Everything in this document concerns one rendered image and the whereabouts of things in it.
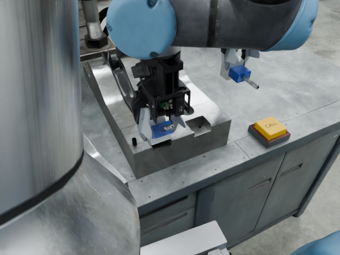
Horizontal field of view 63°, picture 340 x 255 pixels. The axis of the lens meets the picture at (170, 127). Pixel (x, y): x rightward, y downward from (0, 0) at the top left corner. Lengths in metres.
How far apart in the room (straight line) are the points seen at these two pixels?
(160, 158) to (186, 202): 0.24
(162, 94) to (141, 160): 0.21
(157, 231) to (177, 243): 0.54
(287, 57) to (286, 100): 0.30
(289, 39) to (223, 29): 0.07
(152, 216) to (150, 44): 0.60
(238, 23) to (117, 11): 0.12
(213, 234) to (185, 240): 0.04
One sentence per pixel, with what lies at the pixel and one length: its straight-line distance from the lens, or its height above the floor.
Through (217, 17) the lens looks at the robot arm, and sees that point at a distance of 0.31.
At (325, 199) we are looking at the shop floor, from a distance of 1.81.
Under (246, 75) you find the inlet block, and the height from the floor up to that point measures 0.93.
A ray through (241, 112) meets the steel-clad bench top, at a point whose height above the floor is 0.80.
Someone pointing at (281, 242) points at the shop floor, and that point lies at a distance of 1.57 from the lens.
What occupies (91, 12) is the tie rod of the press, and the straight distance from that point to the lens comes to 1.22.
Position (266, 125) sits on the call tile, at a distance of 0.79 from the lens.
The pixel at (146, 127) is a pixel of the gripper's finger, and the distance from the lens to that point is 0.55.
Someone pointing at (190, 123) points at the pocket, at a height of 0.88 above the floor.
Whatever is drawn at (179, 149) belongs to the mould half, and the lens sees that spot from 0.66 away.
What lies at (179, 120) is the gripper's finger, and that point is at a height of 0.96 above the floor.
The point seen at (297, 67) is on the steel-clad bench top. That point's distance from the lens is 1.18.
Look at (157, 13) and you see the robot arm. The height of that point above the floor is 1.23.
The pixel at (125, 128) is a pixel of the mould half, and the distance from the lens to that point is 0.67.
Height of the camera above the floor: 1.33
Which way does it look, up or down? 42 degrees down
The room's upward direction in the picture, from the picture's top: straight up
